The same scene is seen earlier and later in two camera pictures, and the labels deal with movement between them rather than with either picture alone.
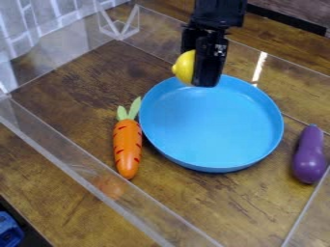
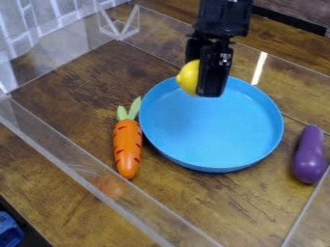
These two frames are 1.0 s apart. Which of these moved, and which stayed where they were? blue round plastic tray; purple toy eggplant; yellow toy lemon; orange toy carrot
Moved: yellow toy lemon
Stayed: purple toy eggplant; orange toy carrot; blue round plastic tray
